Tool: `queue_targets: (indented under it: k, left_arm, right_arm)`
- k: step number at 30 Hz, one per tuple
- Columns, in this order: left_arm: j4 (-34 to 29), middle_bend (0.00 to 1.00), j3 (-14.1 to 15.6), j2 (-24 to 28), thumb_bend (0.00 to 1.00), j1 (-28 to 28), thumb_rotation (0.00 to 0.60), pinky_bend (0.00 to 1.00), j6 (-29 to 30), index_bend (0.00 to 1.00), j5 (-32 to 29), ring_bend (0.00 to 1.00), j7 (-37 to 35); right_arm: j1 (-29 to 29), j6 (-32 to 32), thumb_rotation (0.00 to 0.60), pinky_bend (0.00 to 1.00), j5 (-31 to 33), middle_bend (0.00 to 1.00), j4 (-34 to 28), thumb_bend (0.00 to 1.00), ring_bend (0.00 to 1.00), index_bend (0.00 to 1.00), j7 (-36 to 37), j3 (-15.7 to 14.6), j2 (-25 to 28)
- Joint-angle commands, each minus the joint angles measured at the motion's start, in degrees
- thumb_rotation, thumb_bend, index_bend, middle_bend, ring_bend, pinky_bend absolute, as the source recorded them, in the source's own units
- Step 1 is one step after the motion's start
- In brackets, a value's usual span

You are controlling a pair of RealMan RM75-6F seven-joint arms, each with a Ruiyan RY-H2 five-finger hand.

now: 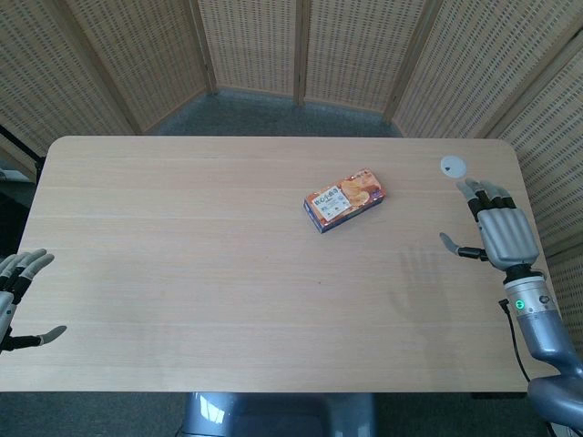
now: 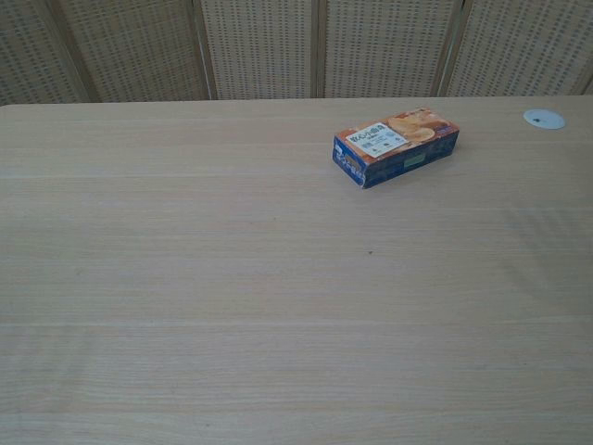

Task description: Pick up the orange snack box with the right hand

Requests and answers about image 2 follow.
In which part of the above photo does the orange snack packet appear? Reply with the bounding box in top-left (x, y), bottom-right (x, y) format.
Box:
top-left (331, 107), bottom-right (461, 190)

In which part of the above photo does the woven rattan screen panel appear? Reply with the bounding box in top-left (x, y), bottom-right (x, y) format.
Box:
top-left (314, 0), bottom-right (465, 99)
top-left (194, 0), bottom-right (326, 101)
top-left (0, 0), bottom-right (99, 108)
top-left (45, 0), bottom-right (217, 103)
top-left (435, 0), bottom-right (593, 98)

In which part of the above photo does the white round cable grommet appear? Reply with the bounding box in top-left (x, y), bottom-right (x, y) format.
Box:
top-left (523, 108), bottom-right (567, 130)

